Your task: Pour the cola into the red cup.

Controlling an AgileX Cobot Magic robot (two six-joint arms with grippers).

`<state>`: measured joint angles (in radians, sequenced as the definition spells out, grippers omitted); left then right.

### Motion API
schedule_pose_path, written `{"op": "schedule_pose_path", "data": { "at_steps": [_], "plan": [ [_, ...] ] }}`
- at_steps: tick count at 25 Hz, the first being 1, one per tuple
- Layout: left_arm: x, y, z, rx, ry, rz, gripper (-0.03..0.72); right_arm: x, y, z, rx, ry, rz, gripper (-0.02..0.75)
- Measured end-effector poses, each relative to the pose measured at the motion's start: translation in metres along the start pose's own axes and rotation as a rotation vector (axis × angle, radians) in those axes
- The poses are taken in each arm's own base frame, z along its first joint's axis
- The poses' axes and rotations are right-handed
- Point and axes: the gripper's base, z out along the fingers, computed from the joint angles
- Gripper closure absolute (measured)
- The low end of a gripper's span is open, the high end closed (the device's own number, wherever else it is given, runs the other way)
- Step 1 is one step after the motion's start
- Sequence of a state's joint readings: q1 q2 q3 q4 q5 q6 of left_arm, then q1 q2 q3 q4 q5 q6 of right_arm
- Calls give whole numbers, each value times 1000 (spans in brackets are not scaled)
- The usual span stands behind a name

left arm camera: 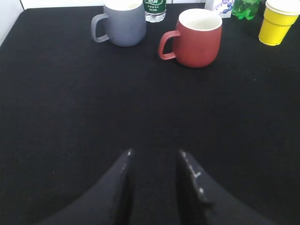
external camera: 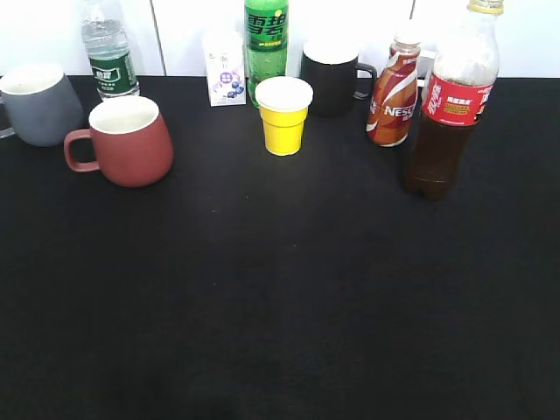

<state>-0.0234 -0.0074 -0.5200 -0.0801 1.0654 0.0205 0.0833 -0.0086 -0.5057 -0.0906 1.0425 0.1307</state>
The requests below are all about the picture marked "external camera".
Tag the black ceramic mug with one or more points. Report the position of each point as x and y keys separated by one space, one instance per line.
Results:
x=331 y=66

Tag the yellow paper cup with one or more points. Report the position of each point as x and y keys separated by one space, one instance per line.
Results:
x=283 y=103

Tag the red ceramic mug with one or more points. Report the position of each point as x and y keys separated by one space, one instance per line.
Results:
x=132 y=145

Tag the iced tea bottle red label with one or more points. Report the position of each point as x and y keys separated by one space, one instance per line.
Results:
x=463 y=73

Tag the white blueberry milk carton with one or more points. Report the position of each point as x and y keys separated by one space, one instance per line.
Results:
x=225 y=70

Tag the white bowl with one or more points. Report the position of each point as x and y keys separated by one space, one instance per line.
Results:
x=424 y=68

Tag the water bottle green label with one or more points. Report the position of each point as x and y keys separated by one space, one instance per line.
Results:
x=107 y=48

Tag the grey ceramic mug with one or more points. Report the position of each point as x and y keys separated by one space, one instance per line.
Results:
x=41 y=104

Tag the brown nescafe coffee bottle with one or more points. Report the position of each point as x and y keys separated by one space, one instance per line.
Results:
x=394 y=96

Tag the green sprite bottle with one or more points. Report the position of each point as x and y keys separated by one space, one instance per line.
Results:
x=266 y=33

